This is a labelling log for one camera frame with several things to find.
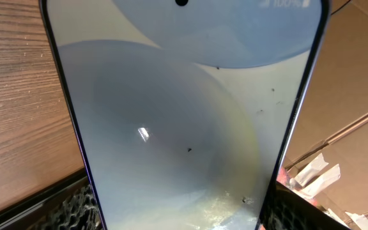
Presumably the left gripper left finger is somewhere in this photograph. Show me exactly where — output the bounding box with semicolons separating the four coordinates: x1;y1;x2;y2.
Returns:
0;169;104;229

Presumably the black USB charging cable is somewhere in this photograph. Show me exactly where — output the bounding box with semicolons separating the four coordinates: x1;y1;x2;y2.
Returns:
330;0;353;16

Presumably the cardboard box wall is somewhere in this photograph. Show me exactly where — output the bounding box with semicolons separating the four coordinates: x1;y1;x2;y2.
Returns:
284;0;368;229

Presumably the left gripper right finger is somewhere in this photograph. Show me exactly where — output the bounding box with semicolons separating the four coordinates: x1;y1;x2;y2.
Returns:
259;181;348;230

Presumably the Galaxy S24+ smartphone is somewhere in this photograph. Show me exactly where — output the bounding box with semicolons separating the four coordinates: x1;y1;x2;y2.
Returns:
40;0;330;229

